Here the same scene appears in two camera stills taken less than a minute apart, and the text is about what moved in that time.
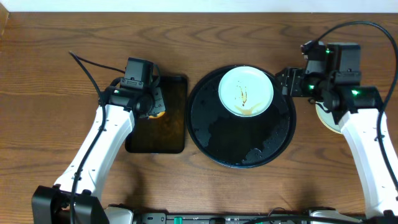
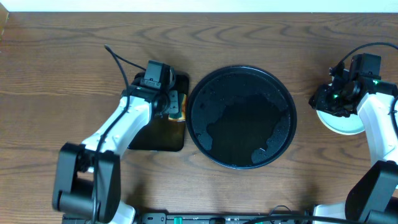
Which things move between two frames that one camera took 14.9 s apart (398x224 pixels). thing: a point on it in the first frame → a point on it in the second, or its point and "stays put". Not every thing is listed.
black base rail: (222, 218) stays put
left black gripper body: (158, 101) → (173, 101)
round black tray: (235, 141) stays put
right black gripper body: (302, 86) → (332, 101)
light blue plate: (245, 91) → (341, 125)
